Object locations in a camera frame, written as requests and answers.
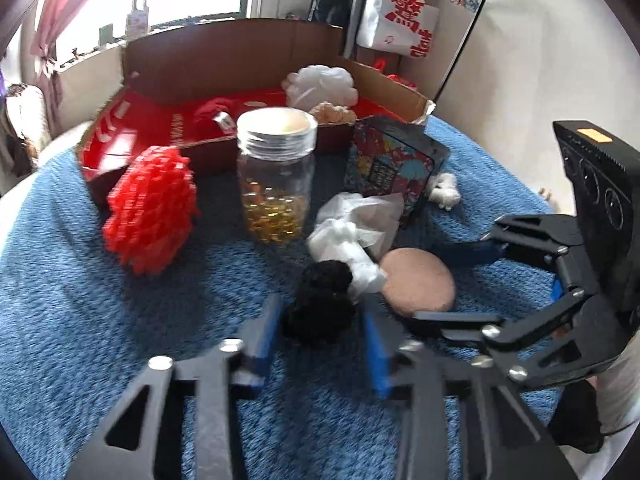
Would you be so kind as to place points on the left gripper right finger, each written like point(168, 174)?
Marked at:
point(389, 351)

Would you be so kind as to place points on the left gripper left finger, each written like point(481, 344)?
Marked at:
point(259, 336)

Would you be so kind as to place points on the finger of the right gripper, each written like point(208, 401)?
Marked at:
point(468, 254)
point(453, 326)

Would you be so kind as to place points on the beige round powder puff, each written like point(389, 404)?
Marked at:
point(417, 281)

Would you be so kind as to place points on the white cotton piece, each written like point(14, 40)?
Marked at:
point(445, 193)

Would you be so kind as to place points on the black fluffy scrunchie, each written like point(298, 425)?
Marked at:
point(321, 310)

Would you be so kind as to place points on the white tissue pack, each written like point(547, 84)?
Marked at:
point(357, 230)

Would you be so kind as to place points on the red foam net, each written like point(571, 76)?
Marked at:
point(152, 207)

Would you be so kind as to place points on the colourful patterned box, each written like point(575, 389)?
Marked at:
point(391, 157)

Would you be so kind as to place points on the glass jar with capsules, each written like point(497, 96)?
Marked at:
point(275, 170)

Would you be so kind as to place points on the white mesh bath pouf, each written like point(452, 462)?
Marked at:
point(315, 84)

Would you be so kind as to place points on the red plush item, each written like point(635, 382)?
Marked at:
point(216, 117)

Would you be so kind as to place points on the white bag red characters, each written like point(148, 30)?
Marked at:
point(404, 27)

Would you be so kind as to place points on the red lined cardboard box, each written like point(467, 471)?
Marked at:
point(170, 74)

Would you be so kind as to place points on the pink curtain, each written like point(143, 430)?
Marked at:
point(54, 17)

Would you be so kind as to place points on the black camera box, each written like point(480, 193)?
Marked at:
point(604, 171)

